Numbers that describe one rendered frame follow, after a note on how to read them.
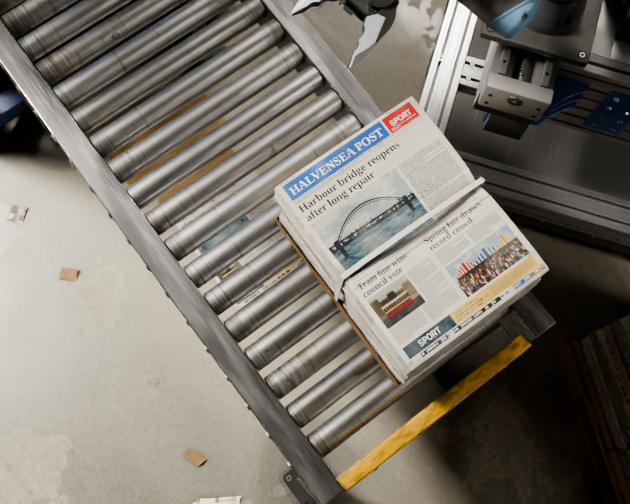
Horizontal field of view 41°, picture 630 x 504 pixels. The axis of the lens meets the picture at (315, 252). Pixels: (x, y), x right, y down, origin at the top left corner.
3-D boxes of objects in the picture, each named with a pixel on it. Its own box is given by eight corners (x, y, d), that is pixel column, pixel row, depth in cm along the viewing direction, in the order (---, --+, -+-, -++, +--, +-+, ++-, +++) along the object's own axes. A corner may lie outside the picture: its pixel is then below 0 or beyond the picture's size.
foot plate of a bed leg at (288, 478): (345, 485, 225) (346, 485, 224) (303, 519, 223) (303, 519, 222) (316, 444, 228) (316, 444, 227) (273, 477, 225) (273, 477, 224)
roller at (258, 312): (418, 201, 168) (432, 208, 164) (227, 340, 160) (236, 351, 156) (409, 181, 166) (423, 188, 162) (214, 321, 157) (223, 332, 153)
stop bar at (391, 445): (531, 347, 155) (534, 346, 153) (345, 494, 148) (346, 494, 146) (519, 333, 156) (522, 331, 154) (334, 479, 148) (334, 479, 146)
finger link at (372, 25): (361, 86, 127) (377, 32, 129) (369, 71, 121) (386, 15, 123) (341, 79, 127) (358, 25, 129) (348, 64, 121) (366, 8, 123)
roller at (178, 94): (290, 41, 175) (290, 28, 171) (100, 166, 167) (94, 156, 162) (276, 23, 176) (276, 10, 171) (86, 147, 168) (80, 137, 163)
